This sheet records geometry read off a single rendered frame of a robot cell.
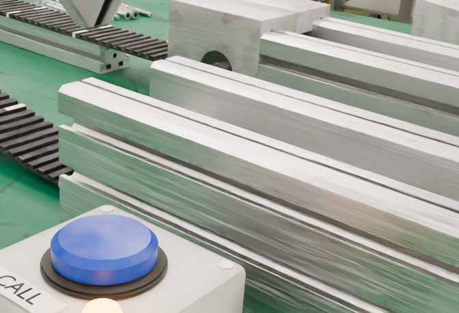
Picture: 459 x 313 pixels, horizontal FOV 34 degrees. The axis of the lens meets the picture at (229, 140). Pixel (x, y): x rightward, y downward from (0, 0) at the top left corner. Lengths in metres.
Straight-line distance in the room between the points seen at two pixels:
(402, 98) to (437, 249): 0.23
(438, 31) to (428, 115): 0.20
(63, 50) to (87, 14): 0.50
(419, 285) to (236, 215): 0.09
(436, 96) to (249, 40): 0.15
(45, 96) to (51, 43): 0.13
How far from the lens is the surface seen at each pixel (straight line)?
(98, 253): 0.27
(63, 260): 0.27
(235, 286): 0.29
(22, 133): 0.53
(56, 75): 0.71
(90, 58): 0.73
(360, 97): 0.51
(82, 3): 0.25
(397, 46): 0.58
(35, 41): 0.78
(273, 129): 0.41
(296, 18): 0.59
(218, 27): 0.57
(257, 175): 0.33
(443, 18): 0.68
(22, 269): 0.29
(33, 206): 0.47
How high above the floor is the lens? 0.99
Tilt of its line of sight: 22 degrees down
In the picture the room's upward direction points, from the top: 4 degrees clockwise
